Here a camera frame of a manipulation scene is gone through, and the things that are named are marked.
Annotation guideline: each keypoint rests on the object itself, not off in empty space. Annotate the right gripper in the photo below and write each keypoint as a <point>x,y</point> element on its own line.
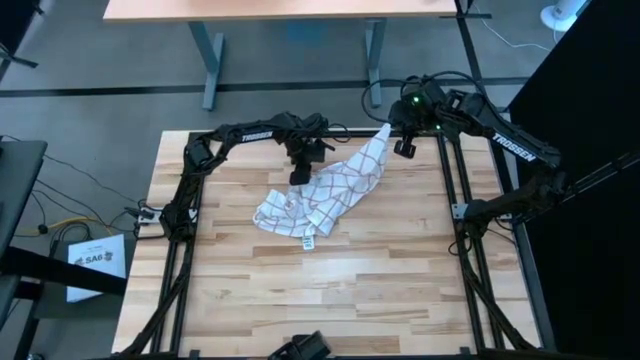
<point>415,112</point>

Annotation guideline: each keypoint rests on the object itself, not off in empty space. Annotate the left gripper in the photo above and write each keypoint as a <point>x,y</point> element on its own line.
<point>305,152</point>

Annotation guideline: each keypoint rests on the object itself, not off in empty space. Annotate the white towel with orange checks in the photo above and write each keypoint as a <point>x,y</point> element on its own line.
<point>325,195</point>

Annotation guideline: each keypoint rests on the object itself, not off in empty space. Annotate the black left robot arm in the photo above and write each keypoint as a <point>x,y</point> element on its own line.
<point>257,136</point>

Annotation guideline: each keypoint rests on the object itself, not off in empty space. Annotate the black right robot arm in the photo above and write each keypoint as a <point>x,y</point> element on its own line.
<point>515,147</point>

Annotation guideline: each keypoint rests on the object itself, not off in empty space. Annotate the black floor strip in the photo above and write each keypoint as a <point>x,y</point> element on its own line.
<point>472,50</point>
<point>125,91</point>

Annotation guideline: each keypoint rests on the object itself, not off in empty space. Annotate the light wood desk grey legs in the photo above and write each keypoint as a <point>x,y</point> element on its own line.
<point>280,9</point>

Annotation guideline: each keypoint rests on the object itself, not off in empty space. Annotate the white power strip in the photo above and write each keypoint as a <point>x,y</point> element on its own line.
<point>147,216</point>

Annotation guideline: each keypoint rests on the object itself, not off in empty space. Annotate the black partition panel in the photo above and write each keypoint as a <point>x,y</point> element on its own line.
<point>15,20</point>
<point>590,100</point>

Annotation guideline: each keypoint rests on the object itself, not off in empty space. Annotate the black angular device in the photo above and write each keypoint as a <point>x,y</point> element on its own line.
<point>305,347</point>

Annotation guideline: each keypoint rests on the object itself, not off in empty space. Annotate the white paper sign SA6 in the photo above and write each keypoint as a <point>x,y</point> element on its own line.
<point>97,265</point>

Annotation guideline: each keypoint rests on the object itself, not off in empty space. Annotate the black beam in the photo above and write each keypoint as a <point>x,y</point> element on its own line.
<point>60,272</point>

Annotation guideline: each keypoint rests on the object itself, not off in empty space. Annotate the dark grey desk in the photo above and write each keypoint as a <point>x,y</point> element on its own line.
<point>17,185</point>

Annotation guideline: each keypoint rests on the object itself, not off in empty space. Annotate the black stand leg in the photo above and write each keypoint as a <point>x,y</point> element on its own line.
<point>20,61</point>

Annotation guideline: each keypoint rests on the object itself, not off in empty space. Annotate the black aluminium table frame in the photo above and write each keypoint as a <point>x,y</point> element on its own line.
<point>360,134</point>

